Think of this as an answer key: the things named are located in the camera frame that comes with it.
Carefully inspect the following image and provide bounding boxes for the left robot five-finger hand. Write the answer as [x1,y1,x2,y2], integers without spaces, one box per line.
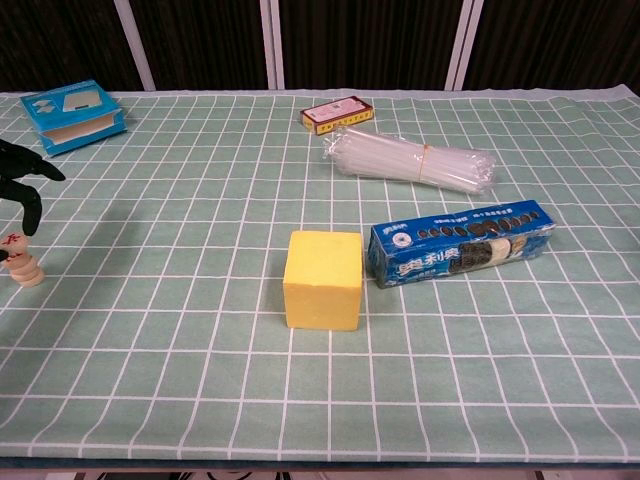
[0,139,67,237]

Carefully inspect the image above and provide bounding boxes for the blue kitchen scale box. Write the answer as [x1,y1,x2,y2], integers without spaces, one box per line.
[19,78,129,159]

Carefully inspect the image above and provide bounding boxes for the green checked tablecloth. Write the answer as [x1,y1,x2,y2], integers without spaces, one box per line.
[0,84,640,474]

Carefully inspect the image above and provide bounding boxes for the dark folding partition screen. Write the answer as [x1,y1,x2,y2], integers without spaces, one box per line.
[0,0,640,94]

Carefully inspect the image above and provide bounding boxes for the yellow foam cube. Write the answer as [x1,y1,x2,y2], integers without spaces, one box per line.
[282,229,365,333]

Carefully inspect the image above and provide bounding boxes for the red flat card box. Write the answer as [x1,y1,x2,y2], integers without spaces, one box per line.
[299,94,376,137]

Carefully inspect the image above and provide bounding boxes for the bundle of clear straws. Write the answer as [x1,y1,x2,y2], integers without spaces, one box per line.
[321,124,498,195]

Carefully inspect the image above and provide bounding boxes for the blue Oreo cookie box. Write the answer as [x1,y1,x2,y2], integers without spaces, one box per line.
[368,198,559,290]

